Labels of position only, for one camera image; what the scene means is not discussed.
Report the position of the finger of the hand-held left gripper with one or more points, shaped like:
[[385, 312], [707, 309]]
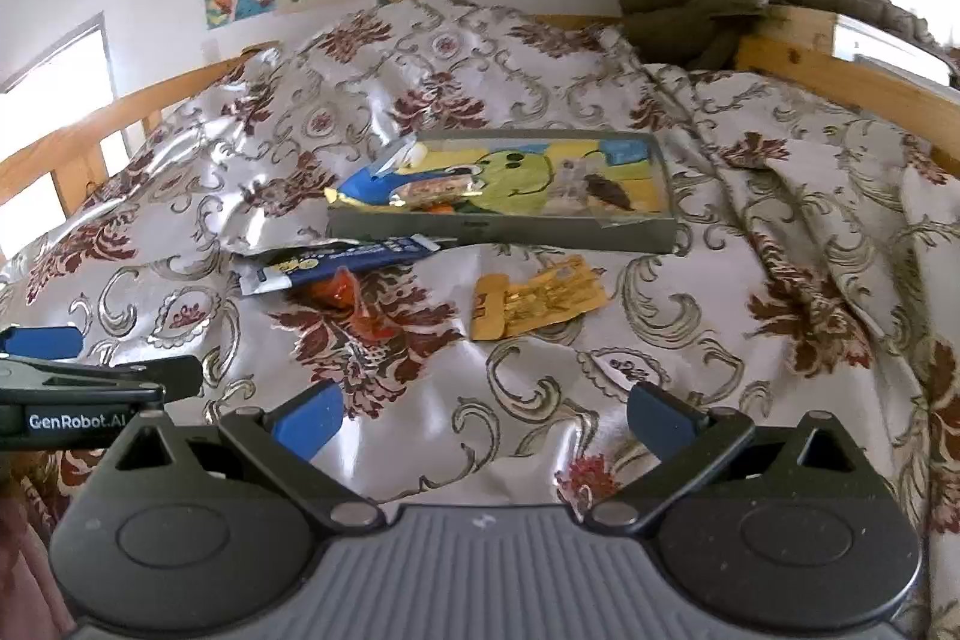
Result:
[[112, 370], [41, 340]]

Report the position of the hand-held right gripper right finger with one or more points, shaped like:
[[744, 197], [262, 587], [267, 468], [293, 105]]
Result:
[[664, 422]]

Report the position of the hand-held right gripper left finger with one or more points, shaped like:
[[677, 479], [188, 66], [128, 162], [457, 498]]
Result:
[[307, 422]]

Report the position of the orange snack packet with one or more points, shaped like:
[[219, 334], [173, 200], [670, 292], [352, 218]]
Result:
[[345, 299]]

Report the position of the dark blue snack packet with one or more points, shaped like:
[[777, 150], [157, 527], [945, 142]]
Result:
[[337, 261]]

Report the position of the golden snack packet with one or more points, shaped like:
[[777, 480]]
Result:
[[532, 302]]

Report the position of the grey tray with cartoon print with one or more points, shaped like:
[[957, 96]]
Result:
[[525, 235]]

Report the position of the tangerine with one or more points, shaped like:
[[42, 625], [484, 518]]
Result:
[[441, 207]]

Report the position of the clear rice cracker packet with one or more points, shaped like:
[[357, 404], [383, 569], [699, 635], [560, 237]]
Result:
[[439, 190]]

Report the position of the floral satin blanket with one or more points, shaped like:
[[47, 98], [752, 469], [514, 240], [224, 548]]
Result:
[[600, 325]]

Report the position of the pink fleece blanket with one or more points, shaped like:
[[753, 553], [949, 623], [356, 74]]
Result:
[[22, 572]]

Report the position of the window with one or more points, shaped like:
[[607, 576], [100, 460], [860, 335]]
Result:
[[52, 63]]

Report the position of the wooden bed frame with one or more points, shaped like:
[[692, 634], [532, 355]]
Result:
[[787, 48]]

